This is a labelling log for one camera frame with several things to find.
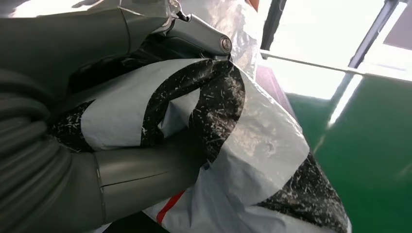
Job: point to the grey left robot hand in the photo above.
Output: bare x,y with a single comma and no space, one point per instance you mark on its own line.
64,45

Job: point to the green conveyor belt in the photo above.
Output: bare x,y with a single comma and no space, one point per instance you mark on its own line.
370,160

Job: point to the aluminium conveyor frame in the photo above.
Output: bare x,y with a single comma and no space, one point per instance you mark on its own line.
305,62

